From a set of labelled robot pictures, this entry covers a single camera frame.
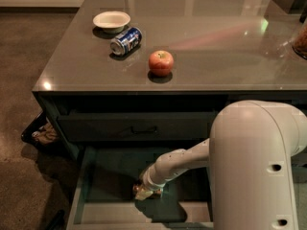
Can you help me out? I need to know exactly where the blue soda can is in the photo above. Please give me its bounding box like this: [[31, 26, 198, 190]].
[[110, 27, 142, 57]]

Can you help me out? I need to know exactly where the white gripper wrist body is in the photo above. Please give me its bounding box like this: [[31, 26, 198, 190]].
[[139, 164, 166, 191]]

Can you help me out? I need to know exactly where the open middle drawer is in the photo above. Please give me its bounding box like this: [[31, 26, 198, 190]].
[[66, 147, 213, 230]]

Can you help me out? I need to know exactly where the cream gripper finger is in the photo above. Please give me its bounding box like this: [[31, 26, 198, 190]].
[[134, 187, 154, 200]]

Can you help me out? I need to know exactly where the orange soda can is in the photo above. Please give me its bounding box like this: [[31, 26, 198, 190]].
[[132, 184, 163, 200]]

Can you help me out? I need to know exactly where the red apple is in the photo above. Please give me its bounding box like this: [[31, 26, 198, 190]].
[[148, 50, 174, 77]]

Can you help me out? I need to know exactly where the black bag on floor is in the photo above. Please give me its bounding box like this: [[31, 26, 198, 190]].
[[21, 111, 59, 149]]

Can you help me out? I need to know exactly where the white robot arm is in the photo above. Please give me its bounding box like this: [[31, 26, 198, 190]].
[[135, 101, 307, 230]]

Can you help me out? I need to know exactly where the white paper bowl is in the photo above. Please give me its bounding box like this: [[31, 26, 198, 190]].
[[93, 11, 130, 34]]

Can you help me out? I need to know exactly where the closed top left drawer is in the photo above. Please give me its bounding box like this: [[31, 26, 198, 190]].
[[58, 112, 215, 142]]

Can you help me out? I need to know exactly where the grey cabinet counter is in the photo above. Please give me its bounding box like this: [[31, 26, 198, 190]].
[[34, 0, 307, 154]]

